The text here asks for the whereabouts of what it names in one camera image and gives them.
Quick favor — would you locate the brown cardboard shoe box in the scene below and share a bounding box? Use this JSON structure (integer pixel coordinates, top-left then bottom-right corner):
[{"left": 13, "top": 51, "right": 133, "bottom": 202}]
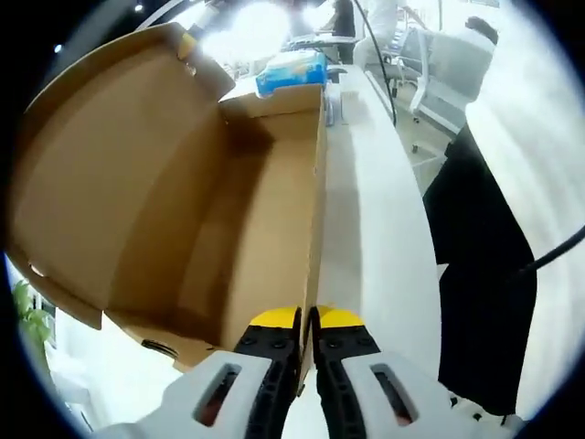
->
[{"left": 6, "top": 22, "right": 331, "bottom": 400}]

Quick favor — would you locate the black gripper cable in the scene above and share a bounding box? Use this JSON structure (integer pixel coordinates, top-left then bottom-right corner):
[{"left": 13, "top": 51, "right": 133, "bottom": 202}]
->
[
  {"left": 350, "top": 0, "right": 399, "bottom": 125},
  {"left": 516, "top": 227, "right": 585, "bottom": 279}
]

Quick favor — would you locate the green plant in white pot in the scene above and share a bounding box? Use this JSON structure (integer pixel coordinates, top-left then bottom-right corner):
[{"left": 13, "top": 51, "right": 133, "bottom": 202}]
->
[{"left": 12, "top": 278, "right": 55, "bottom": 351}]

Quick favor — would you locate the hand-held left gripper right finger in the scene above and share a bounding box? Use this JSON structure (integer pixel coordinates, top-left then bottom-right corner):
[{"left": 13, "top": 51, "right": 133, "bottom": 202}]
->
[{"left": 310, "top": 305, "right": 509, "bottom": 439}]

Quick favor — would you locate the grey mesh office chair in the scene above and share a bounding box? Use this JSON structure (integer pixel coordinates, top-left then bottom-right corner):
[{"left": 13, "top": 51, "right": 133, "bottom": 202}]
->
[{"left": 396, "top": 26, "right": 499, "bottom": 138}]

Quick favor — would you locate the person's black garment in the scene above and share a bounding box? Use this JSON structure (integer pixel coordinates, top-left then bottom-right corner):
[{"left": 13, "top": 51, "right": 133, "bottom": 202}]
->
[{"left": 422, "top": 123, "right": 539, "bottom": 418}]

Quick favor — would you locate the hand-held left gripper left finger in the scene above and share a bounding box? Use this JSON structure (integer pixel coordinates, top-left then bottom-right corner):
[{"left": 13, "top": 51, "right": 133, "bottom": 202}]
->
[{"left": 98, "top": 305, "right": 303, "bottom": 439}]

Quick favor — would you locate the blue soft tissue pack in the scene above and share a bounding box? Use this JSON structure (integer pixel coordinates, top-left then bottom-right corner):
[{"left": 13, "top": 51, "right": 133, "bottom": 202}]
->
[{"left": 254, "top": 50, "right": 330, "bottom": 99}]

